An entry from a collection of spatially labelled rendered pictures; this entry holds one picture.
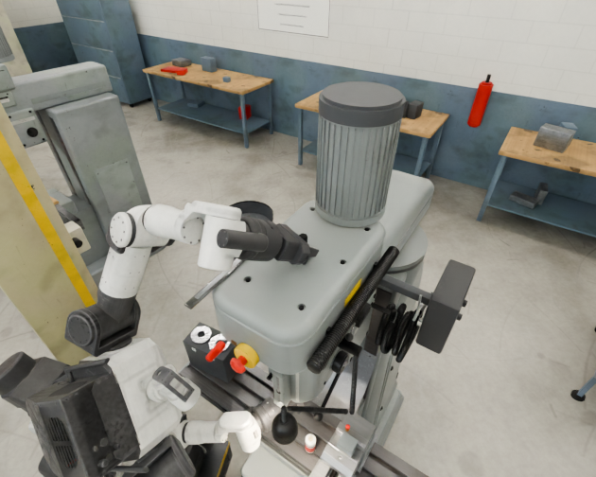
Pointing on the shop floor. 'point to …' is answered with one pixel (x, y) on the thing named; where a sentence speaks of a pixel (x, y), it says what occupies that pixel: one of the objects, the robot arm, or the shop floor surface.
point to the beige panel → (27, 235)
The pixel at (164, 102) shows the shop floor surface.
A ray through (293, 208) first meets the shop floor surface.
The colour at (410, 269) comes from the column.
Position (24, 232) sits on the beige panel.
